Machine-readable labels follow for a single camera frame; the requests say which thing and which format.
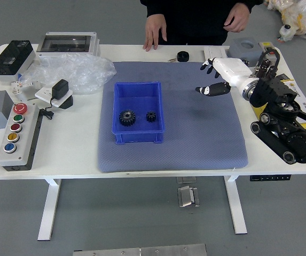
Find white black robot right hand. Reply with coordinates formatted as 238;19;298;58
195;57;260;97

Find person's left hand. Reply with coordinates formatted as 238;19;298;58
223;4;251;34

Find person's right hand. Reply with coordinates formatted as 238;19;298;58
143;14;168;52

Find big black gear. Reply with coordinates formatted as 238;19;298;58
119;109;137;127

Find yellow white cardboard box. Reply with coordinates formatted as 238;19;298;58
251;74;306;129

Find blue plastic box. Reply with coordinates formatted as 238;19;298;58
111;81;166;145

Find grey block with round hole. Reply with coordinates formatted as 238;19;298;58
227;38;260;65

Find yellow grey device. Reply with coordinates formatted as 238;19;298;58
258;41;280;58

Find person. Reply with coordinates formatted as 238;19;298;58
139;0;264;46

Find small white bottle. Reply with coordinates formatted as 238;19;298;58
278;23;294;42

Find clear plastic bag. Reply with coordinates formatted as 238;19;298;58
19;53;117;95

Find blue-grey padded mat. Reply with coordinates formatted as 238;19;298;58
97;61;249;173

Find black power adapter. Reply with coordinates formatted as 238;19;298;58
50;79;69;101

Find black table control panel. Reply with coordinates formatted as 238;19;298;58
249;174;292;182

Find black socket base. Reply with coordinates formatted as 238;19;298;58
60;95;74;109

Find metal block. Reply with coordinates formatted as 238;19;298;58
177;186;201;208

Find white table leg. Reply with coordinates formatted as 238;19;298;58
224;175;248;235
37;178;62;241

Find white terminal connector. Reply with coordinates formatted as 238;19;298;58
10;79;43;95

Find grey push button station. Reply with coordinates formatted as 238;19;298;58
0;102;42;171

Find grey metal plate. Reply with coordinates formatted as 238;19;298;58
73;243;207;256

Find white wall switch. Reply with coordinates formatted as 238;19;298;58
203;46;230;61

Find white enclosure with clear cover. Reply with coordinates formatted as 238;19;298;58
36;31;101;58

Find black adapter cable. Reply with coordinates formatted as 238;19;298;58
38;98;55;120

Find grey enclosure with black lid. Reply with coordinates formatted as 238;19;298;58
0;40;37;83

